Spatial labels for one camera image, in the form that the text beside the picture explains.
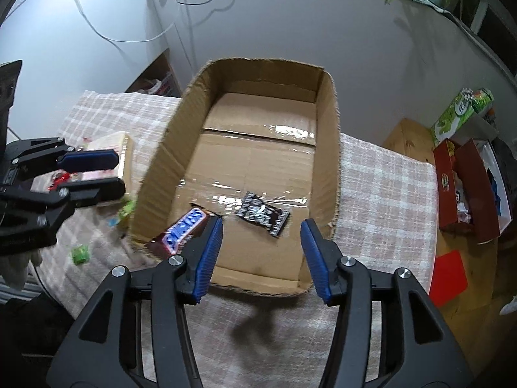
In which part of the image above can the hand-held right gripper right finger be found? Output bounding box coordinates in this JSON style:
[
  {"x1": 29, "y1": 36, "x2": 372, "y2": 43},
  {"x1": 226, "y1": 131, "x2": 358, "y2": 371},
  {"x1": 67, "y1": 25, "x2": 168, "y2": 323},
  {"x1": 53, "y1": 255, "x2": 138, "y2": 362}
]
[{"x1": 300, "y1": 218, "x2": 473, "y2": 388}]

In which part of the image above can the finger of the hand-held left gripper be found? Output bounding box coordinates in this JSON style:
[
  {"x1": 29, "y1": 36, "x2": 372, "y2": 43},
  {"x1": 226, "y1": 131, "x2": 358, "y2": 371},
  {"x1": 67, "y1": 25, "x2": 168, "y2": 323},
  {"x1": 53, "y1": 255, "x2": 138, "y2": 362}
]
[
  {"x1": 6, "y1": 137, "x2": 120, "y2": 183},
  {"x1": 0, "y1": 178, "x2": 127, "y2": 255}
]

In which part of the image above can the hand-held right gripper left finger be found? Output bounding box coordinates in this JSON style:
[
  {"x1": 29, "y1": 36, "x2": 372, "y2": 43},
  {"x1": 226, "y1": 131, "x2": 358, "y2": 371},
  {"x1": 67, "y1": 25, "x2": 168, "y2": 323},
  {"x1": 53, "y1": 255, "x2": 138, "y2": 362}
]
[{"x1": 46, "y1": 216, "x2": 225, "y2": 388}]

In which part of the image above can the brown chocolate bar blue print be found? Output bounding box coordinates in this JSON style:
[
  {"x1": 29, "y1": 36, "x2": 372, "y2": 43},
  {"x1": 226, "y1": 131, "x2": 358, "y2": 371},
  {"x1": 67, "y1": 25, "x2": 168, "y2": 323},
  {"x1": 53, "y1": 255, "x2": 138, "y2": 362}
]
[{"x1": 145, "y1": 207, "x2": 211, "y2": 258}]

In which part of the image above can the red-ended clear candy packet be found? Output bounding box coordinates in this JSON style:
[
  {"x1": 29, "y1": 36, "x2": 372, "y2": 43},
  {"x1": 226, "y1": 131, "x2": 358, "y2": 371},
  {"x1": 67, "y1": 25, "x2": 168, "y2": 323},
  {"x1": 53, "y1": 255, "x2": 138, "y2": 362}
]
[{"x1": 47, "y1": 172, "x2": 71, "y2": 192}]

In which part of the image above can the dark brown candy packet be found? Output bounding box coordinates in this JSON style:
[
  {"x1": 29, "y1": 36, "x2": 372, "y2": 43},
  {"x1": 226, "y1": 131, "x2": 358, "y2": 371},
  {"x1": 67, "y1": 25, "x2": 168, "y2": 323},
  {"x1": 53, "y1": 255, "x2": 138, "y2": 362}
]
[{"x1": 235, "y1": 191, "x2": 290, "y2": 238}]

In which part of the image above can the cardboard box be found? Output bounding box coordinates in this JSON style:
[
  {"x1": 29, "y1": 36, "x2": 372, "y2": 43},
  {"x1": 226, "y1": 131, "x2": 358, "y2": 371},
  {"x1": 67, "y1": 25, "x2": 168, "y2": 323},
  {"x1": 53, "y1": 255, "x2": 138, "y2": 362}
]
[{"x1": 129, "y1": 57, "x2": 344, "y2": 296}]

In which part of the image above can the person's left hand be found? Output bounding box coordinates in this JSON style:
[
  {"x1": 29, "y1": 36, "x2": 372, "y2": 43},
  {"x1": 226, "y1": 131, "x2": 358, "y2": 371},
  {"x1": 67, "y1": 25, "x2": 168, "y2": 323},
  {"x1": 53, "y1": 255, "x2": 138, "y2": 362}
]
[{"x1": 0, "y1": 250, "x2": 43, "y2": 291}]

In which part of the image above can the bright green candy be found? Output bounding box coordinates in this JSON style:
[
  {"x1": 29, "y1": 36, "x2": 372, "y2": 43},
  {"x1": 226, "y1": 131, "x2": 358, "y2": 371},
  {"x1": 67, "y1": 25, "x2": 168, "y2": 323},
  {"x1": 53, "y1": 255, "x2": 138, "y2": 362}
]
[{"x1": 70, "y1": 244, "x2": 91, "y2": 266}]

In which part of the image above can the pink plaid cloth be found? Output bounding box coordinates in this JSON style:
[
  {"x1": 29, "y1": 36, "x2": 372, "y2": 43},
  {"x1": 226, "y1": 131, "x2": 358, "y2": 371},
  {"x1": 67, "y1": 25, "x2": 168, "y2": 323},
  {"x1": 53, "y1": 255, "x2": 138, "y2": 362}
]
[{"x1": 30, "y1": 89, "x2": 439, "y2": 388}]

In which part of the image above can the red sheet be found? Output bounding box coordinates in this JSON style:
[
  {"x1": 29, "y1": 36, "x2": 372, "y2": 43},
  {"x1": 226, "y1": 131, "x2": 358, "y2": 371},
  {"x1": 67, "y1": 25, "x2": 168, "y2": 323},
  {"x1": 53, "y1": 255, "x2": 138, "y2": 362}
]
[{"x1": 428, "y1": 250, "x2": 469, "y2": 306}]

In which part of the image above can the dark cloth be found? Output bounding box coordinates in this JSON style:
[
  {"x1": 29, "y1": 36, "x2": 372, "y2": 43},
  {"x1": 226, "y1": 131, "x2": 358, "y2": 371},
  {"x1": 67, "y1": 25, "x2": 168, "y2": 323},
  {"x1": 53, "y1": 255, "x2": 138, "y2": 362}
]
[{"x1": 0, "y1": 291, "x2": 77, "y2": 376}]

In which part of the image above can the red open box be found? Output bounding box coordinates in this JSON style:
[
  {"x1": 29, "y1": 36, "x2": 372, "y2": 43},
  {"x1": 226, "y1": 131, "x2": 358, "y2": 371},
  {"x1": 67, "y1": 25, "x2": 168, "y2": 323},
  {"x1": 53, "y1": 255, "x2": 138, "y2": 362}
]
[{"x1": 433, "y1": 137, "x2": 501, "y2": 245}]

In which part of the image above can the green carton box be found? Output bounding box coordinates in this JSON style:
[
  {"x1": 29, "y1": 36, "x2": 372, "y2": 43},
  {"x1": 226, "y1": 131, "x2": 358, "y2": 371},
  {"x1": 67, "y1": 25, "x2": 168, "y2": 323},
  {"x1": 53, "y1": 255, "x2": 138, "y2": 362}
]
[{"x1": 430, "y1": 87, "x2": 495, "y2": 148}]

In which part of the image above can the white open box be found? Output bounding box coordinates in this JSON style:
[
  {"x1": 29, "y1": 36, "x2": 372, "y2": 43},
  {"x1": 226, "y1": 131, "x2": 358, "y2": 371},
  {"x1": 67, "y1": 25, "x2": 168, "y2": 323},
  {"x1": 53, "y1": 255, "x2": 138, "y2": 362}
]
[{"x1": 482, "y1": 139, "x2": 515, "y2": 237}]

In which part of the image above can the white cable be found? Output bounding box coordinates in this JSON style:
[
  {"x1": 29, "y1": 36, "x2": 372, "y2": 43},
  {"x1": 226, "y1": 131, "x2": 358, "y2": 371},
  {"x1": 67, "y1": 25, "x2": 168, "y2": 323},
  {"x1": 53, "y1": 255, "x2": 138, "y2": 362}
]
[{"x1": 60, "y1": 0, "x2": 172, "y2": 43}]

